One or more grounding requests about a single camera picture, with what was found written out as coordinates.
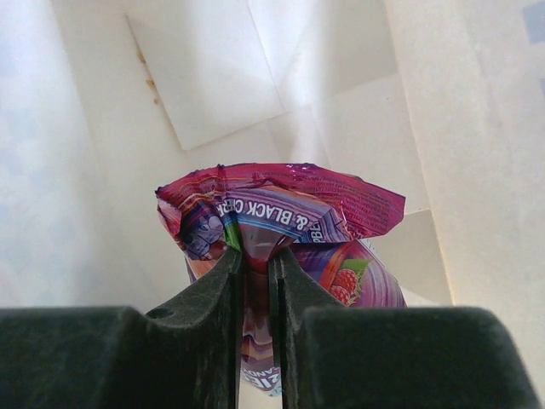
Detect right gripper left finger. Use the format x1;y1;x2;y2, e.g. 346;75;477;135
1;250;244;408

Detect purple berries snack pack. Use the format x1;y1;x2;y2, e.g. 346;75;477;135
156;164;405;397

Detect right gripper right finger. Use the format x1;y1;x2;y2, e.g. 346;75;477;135
268;250;536;409

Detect blue checkered paper bag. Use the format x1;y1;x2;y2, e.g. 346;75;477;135
0;0;545;310

